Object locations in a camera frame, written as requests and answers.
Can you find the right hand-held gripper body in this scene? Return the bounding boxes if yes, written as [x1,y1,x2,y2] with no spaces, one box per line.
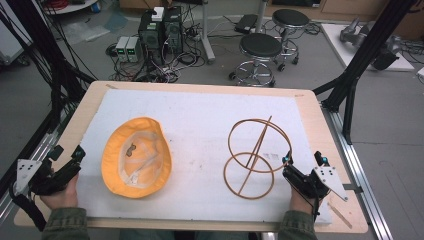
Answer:
[281,164,350,202]

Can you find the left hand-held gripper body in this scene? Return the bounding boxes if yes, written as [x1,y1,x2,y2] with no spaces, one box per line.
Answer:
[14,158,82,197]

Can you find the yellow bucket hat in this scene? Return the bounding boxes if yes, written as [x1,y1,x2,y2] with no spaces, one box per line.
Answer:
[100,116,173,200]

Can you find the wooden ring hat stand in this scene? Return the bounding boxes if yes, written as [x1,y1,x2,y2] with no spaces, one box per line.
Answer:
[222,115,294,201]

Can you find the person's left hand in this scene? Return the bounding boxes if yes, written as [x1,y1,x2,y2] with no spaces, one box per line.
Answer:
[39,173,80,211]

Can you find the person's right hand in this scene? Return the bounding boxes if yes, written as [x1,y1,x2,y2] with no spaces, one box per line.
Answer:
[288,185,323,216]

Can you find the wooden strip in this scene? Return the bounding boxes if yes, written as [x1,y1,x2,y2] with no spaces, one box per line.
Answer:
[327,201,354,230]

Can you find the white foam mat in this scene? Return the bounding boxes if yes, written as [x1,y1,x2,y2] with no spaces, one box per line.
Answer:
[75,87,334,225]

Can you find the white board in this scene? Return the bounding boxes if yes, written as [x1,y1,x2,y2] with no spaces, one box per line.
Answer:
[320,22,416,73]

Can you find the grey power supply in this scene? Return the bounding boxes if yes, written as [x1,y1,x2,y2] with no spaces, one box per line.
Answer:
[115,35,130,63]
[126,35,144,64]

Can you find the black round stool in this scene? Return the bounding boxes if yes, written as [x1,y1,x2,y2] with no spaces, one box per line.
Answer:
[228,32,285,89]
[271,8,312,73]

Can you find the white equipment case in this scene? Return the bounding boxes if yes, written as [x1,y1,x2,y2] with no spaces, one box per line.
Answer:
[0,13,32,67]

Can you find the clear plastic sheet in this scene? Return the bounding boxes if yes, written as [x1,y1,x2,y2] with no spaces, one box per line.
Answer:
[61,12,129,46]

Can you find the black computer tower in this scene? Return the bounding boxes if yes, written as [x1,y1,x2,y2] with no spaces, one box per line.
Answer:
[162,5,185,56]
[137,9,165,66]

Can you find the black flat box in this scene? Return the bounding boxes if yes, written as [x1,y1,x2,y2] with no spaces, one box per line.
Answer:
[234,13,259,35]

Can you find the white round table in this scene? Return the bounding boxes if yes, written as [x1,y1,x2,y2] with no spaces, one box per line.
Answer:
[42,0,102,16]

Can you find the grey table leg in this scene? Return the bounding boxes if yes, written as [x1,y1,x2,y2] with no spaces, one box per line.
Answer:
[199,0,217,65]

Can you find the grey metal pole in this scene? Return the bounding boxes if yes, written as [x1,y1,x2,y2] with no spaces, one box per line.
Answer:
[254,0,269,34]

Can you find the white box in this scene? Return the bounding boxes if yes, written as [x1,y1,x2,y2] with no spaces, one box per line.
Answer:
[151,6,166,23]

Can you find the aluminium rail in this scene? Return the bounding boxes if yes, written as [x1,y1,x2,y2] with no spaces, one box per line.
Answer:
[320,105,395,240]
[0,106,78,224]

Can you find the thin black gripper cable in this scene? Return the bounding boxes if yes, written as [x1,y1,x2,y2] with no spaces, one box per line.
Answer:
[311,198,321,222]

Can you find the black sleeved gripper cable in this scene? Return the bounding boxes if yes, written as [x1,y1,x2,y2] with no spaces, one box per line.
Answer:
[8,181,48,232]

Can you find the grey metal bracket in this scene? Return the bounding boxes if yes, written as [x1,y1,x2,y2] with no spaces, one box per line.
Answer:
[342,183,364,195]

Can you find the black frame strut with cables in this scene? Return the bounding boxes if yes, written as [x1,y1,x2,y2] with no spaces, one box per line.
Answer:
[0,0,98,134]

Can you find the tangle of floor cables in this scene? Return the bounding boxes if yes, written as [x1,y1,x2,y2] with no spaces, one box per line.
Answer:
[105,19,209,84]

